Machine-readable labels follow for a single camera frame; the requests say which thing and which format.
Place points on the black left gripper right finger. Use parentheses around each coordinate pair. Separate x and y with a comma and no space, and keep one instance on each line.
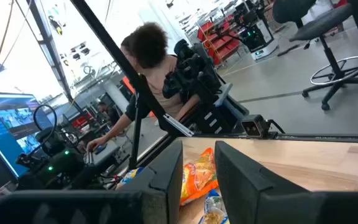
(253,199)

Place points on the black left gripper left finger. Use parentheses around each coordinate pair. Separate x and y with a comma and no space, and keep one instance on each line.
(154,199)

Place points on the blue Maruchan noodle packet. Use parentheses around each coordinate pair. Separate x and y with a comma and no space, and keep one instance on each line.
(129,175)
(213,214)

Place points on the orange Maruchan noodle packet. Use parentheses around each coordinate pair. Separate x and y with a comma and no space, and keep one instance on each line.
(197,177)

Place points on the person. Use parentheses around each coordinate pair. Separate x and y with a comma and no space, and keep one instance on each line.
(154,62)
(104,109)

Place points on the red storage shelf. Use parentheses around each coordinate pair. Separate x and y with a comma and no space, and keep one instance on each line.
(222,46)

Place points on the white mobile robot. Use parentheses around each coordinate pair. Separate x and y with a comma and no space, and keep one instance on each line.
(264,37)

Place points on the computer monitor blue screen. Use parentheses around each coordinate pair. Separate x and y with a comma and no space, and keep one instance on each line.
(2,130)

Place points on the black office chair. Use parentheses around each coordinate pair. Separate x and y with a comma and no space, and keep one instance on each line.
(319,25)

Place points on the black table-edge camera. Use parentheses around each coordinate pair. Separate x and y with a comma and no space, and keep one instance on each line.
(253,126)

